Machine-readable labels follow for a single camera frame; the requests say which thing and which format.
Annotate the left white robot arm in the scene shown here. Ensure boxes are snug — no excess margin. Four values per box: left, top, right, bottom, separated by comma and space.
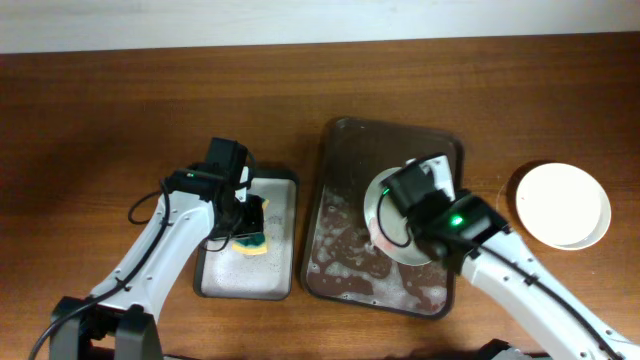
29, 138, 263, 359

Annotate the green and yellow sponge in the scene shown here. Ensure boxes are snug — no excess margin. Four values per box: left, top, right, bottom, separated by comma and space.
232, 195, 268, 256

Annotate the cream white plate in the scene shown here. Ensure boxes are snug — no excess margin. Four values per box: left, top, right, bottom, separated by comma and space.
514, 163, 612, 251

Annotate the small black soapy tray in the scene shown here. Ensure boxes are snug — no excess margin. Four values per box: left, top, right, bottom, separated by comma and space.
194, 169, 298, 301

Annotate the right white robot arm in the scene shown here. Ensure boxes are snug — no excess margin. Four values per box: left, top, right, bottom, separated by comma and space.
380, 160, 639, 359

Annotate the brown plastic serving tray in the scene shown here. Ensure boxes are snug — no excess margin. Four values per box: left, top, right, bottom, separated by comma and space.
301, 118, 464, 319

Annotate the pale green plate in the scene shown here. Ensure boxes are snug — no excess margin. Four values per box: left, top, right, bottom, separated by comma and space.
363, 167, 434, 267

